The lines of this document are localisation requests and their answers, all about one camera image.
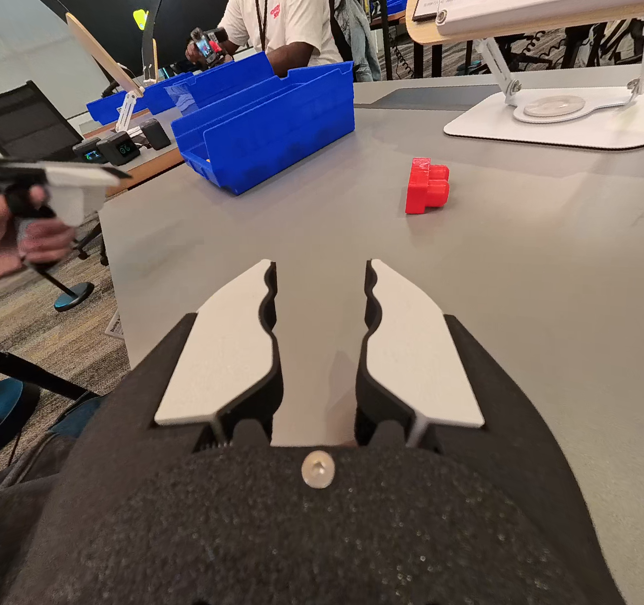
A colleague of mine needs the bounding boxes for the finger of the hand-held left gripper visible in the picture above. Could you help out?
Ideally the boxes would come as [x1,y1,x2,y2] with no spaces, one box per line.
[43,161,134,188]

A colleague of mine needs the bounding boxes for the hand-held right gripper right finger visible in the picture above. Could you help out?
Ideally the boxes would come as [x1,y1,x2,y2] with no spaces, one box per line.
[355,259,486,447]

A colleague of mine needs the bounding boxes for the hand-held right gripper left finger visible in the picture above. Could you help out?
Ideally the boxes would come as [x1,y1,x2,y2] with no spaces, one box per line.
[153,259,284,448]

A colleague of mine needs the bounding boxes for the red two-stud toy block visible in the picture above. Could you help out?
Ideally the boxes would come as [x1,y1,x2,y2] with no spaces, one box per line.
[405,157,451,214]

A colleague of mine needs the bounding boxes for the person's left hand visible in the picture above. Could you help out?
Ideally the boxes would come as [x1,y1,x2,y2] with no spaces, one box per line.
[0,185,77,277]

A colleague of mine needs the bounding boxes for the black device with green display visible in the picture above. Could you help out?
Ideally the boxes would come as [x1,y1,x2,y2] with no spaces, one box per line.
[97,132,143,166]
[73,139,107,164]

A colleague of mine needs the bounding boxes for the wooden edged table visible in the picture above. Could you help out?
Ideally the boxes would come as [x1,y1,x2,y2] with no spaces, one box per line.
[80,107,185,199]

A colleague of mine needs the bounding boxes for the small black box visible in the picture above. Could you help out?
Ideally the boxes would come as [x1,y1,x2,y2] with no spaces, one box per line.
[140,118,173,152]

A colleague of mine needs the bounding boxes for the black round base stand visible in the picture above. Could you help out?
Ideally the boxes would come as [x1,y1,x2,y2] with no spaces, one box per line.
[30,258,96,313]

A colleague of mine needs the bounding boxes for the white paper label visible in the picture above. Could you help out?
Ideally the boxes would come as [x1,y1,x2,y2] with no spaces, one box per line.
[103,308,127,345]

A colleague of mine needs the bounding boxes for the white stand with wooden board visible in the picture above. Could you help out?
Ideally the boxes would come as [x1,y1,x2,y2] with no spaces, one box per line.
[405,0,644,152]
[65,11,148,134]

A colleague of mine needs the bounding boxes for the black curved panel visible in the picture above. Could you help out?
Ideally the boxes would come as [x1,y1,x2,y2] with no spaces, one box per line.
[132,0,165,86]

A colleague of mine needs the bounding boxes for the person's blue jeans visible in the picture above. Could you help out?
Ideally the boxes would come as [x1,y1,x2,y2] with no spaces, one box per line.
[50,394,110,441]

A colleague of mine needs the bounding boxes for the black metal bar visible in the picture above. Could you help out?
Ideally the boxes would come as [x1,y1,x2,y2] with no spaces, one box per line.
[0,351,102,400]

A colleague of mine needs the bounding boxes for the teal round base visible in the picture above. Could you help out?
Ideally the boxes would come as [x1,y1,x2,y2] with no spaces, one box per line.
[0,379,42,446]

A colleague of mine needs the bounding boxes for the blue denim garment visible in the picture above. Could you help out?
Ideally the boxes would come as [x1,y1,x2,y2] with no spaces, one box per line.
[322,0,384,83]

